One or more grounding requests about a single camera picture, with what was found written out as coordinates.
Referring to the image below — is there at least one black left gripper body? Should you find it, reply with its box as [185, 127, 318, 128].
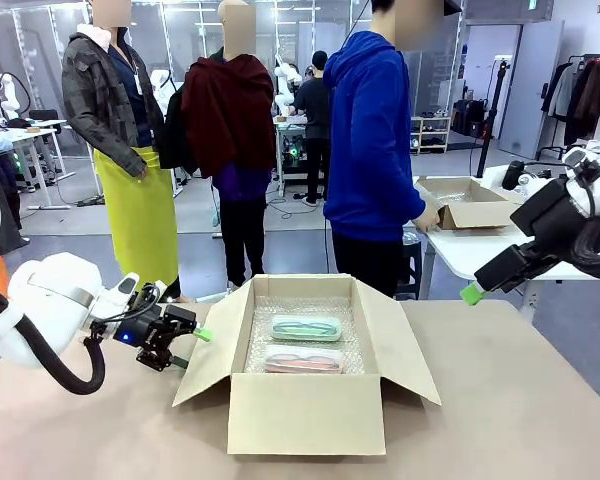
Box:
[87, 299, 199, 372]

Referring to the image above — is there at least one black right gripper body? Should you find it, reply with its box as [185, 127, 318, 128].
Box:
[473, 177, 582, 296]

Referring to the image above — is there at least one small cardboard box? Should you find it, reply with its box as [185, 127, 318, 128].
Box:
[413, 176, 524, 232]

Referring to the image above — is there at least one mint green glasses case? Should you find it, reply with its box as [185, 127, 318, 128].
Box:
[270, 313, 343, 344]

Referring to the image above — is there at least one pink glasses case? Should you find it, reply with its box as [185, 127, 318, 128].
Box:
[263, 344, 345, 374]

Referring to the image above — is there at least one person's right forearm blue sleeve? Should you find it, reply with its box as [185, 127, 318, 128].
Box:
[374, 172, 429, 227]

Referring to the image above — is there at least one person's right hand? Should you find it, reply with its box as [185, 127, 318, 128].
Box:
[412, 201, 443, 235]

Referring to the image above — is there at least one white side table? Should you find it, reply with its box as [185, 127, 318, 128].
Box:
[412, 166, 600, 302]

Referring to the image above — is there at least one clear bubble wrap sheet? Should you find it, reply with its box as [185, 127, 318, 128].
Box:
[243, 294, 367, 375]

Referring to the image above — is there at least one black tripod stand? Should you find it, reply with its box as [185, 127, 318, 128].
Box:
[476, 57, 511, 179]

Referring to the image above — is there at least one mannequin with purple top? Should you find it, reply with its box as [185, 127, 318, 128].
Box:
[159, 0, 277, 290]

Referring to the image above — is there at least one clothes rack with garments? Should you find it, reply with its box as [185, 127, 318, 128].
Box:
[537, 52, 600, 162]

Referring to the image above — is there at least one large open cardboard box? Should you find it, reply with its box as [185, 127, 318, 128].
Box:
[172, 273, 442, 456]

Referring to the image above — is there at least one wooden shoe shelf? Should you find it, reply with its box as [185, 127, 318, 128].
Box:
[409, 115, 452, 154]

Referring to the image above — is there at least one person in blue hoodie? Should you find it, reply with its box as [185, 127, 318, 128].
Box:
[322, 0, 444, 301]

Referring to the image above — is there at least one background workbench with equipment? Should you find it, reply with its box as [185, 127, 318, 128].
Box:
[274, 117, 332, 197]

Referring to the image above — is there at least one dark red draped cloth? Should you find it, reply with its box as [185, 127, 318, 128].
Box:
[181, 52, 276, 179]

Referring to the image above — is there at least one white background desk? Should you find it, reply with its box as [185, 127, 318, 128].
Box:
[0, 118, 77, 210]

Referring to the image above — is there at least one mannequin with yellow apron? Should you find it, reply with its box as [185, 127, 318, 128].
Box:
[61, 0, 182, 305]

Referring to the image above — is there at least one person in black shirt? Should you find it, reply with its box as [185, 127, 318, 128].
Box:
[292, 49, 332, 207]

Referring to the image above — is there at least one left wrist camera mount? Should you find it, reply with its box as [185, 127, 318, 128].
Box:
[110, 272, 170, 315]

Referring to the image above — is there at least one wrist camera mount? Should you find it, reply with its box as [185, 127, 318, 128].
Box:
[110, 272, 170, 315]
[501, 159, 552, 194]

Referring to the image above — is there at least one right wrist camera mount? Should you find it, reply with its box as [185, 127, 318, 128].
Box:
[501, 159, 552, 194]

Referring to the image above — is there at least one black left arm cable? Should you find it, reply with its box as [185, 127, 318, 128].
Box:
[0, 287, 107, 397]

